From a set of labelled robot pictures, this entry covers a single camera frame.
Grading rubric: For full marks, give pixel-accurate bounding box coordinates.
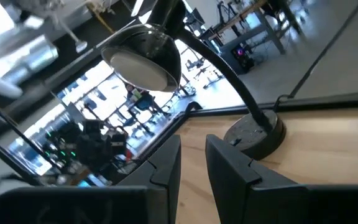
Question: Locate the black table edge rail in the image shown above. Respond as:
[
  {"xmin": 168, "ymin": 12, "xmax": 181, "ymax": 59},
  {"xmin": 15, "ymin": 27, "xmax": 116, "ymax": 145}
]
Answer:
[{"xmin": 116, "ymin": 90, "xmax": 358, "ymax": 187}]

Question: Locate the black computer tower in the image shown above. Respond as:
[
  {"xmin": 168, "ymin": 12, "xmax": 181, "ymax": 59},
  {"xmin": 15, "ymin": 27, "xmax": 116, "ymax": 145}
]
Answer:
[{"xmin": 221, "ymin": 43, "xmax": 256, "ymax": 75}]

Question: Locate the silver ceiling air duct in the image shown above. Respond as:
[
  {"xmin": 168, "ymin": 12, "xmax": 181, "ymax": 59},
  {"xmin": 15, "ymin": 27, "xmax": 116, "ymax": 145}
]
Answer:
[{"xmin": 0, "ymin": 34, "xmax": 59, "ymax": 99}]

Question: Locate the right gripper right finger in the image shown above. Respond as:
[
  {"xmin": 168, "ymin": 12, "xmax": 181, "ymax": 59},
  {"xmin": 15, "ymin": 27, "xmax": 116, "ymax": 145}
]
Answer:
[{"xmin": 205, "ymin": 134, "xmax": 358, "ymax": 224}]

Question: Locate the black lamp cable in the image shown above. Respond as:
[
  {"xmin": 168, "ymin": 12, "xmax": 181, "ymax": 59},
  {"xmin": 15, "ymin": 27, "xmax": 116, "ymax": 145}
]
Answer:
[{"xmin": 273, "ymin": 0, "xmax": 358, "ymax": 110}]

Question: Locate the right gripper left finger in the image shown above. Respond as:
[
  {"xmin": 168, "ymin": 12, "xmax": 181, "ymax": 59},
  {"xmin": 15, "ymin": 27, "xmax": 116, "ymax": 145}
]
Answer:
[{"xmin": 0, "ymin": 133, "xmax": 182, "ymax": 224}]

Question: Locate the black gooseneck desk lamp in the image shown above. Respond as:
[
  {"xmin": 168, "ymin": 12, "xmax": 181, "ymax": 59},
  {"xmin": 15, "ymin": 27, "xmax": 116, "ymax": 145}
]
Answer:
[{"xmin": 100, "ymin": 0, "xmax": 287, "ymax": 161}]

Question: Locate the wooden background table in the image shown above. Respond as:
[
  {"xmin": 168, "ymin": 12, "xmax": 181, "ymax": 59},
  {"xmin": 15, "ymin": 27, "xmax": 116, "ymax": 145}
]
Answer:
[{"xmin": 208, "ymin": 0, "xmax": 306, "ymax": 56}]

